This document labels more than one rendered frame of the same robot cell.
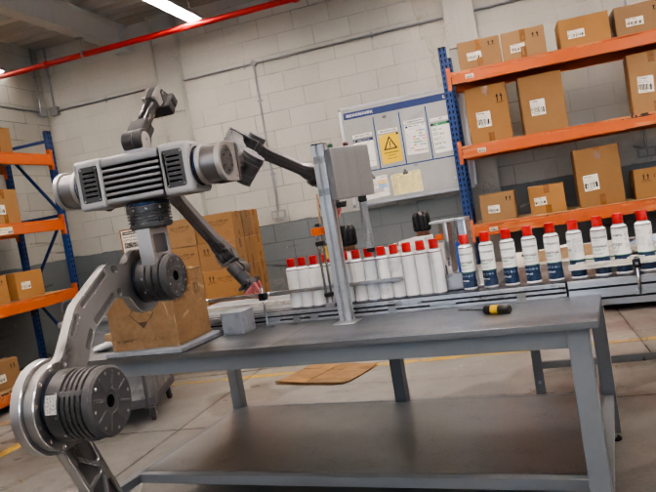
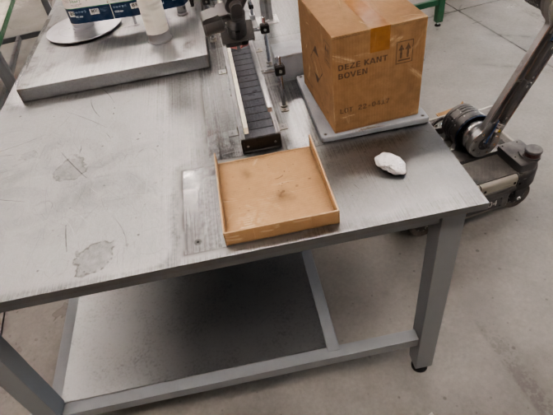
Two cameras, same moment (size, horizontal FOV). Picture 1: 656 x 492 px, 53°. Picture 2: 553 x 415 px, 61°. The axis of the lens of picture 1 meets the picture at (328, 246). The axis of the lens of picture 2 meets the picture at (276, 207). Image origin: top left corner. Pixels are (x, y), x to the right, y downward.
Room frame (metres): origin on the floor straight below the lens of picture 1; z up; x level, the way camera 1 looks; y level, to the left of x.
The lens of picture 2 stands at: (3.41, 1.64, 1.60)
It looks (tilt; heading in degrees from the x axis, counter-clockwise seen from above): 43 degrees down; 243
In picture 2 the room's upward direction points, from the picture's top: 9 degrees counter-clockwise
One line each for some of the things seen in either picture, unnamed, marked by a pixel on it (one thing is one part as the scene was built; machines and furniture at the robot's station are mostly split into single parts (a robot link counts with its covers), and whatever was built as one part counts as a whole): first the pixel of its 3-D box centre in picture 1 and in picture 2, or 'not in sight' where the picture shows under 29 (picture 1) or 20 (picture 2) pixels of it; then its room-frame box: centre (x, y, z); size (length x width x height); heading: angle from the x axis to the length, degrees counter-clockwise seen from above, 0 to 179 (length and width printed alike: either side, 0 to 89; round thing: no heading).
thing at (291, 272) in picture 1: (294, 283); not in sight; (2.70, 0.16, 0.98); 0.05 x 0.05 x 0.20
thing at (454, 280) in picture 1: (454, 253); not in sight; (2.52, -0.47, 1.01); 0.14 x 0.13 x 0.26; 66
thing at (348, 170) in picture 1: (345, 173); not in sight; (2.48, -0.11, 1.38); 0.17 x 0.10 x 0.19; 121
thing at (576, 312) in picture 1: (340, 310); (187, 55); (2.83, -0.01, 0.82); 2.10 x 1.31 x 0.02; 66
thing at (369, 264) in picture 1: (371, 273); not in sight; (2.56, -0.15, 0.98); 0.05 x 0.05 x 0.20
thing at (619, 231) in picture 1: (621, 243); not in sight; (2.20, -0.97, 0.98); 0.05 x 0.05 x 0.20
